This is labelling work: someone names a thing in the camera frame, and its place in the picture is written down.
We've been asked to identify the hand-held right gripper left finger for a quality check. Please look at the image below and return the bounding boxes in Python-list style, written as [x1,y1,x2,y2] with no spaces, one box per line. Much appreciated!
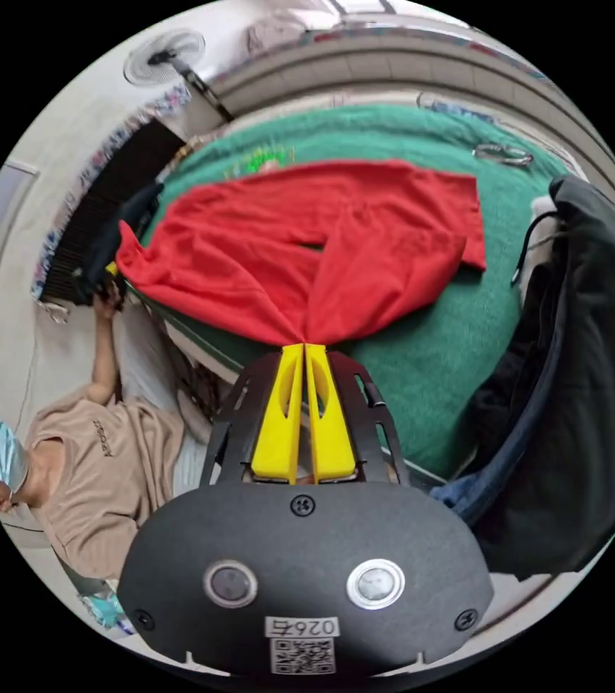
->
[250,343,305,484]

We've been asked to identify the grey clothes hanger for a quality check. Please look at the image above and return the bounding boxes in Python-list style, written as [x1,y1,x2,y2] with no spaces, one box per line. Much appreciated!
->
[471,142,535,167]

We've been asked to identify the pile of clothes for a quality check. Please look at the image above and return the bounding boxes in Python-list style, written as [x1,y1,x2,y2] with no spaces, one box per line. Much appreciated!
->
[430,175,615,583]

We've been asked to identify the person's left hand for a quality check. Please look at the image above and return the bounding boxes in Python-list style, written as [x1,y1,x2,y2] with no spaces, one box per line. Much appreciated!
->
[92,280,128,321]

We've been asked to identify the white standing fan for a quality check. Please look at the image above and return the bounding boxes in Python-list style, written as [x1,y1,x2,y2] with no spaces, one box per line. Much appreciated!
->
[122,29,236,122]

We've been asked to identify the red long pants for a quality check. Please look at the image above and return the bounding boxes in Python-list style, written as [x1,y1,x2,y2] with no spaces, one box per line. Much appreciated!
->
[115,159,488,347]

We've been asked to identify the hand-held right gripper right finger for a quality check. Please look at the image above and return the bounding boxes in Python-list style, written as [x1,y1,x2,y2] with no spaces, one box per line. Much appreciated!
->
[305,343,357,483]

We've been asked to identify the person's body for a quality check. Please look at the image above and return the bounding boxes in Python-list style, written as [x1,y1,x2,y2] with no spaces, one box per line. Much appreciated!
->
[0,386,193,583]

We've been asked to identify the person's left forearm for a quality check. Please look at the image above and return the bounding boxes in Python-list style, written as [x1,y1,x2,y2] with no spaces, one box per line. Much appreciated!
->
[85,315,128,406]

